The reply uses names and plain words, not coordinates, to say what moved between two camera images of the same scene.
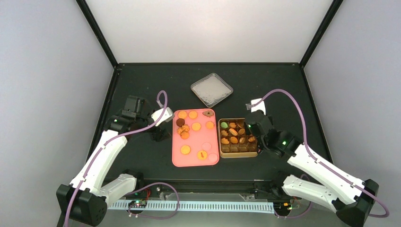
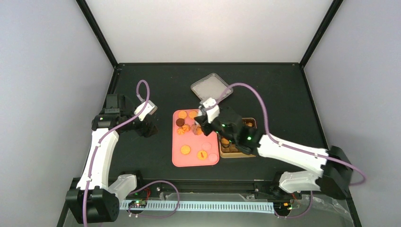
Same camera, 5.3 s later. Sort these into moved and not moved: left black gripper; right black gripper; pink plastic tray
Moved: right black gripper; left black gripper
Not moved: pink plastic tray
